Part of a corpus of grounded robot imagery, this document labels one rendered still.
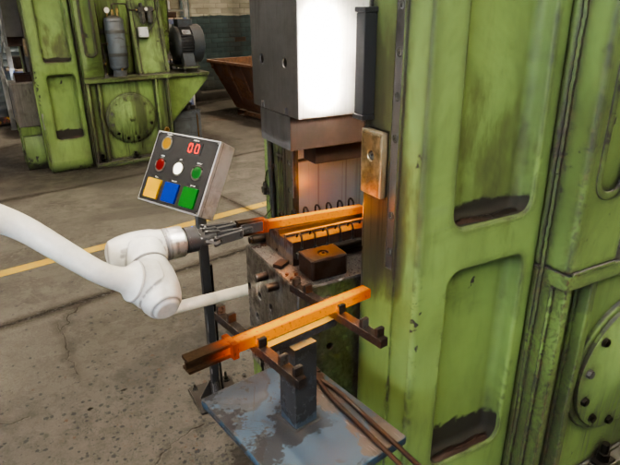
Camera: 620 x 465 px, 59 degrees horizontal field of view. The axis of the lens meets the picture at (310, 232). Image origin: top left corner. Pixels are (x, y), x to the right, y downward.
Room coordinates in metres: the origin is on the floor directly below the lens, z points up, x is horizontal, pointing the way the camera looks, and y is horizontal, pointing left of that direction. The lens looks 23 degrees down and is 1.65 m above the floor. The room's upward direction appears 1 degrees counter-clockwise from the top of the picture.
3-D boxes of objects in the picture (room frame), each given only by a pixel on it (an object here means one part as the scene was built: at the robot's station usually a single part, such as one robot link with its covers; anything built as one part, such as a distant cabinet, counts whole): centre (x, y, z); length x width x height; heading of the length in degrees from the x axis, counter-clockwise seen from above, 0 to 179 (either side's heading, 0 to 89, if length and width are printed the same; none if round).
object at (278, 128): (1.69, -0.09, 1.32); 0.42 x 0.20 x 0.10; 118
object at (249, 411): (1.02, 0.03, 0.75); 0.40 x 0.30 x 0.02; 38
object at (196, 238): (1.45, 0.31, 1.04); 0.09 x 0.08 x 0.07; 119
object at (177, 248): (1.41, 0.38, 1.04); 0.09 x 0.06 x 0.09; 29
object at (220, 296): (1.85, 0.34, 0.62); 0.44 x 0.05 x 0.05; 118
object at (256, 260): (1.65, -0.12, 0.69); 0.56 x 0.38 x 0.45; 118
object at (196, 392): (2.05, 0.44, 0.05); 0.22 x 0.22 x 0.09; 28
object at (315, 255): (1.46, -0.04, 0.95); 0.12 x 0.08 x 0.06; 118
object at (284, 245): (1.69, -0.09, 0.96); 0.42 x 0.20 x 0.09; 118
